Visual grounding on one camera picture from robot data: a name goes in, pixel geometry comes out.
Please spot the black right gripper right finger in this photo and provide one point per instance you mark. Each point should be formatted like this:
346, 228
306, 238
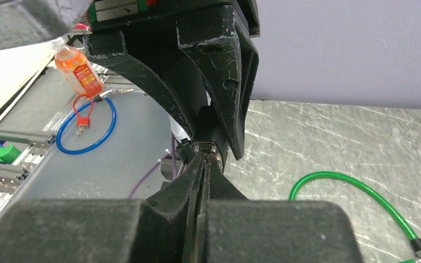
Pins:
232, 228

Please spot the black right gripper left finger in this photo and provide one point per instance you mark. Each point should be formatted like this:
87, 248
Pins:
160, 228

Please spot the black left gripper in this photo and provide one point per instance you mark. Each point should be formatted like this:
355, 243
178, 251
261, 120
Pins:
215, 35

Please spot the green cable lock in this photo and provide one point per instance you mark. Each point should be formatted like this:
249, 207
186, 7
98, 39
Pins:
385, 211

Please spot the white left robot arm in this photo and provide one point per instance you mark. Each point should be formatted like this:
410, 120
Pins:
176, 67

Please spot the orange drink bottle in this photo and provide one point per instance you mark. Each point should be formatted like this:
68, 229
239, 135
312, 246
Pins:
77, 70

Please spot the blue cable lock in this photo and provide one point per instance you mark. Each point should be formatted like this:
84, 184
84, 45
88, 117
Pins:
82, 109

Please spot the red cable padlock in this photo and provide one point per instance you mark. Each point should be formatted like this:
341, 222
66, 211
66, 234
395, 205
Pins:
82, 122

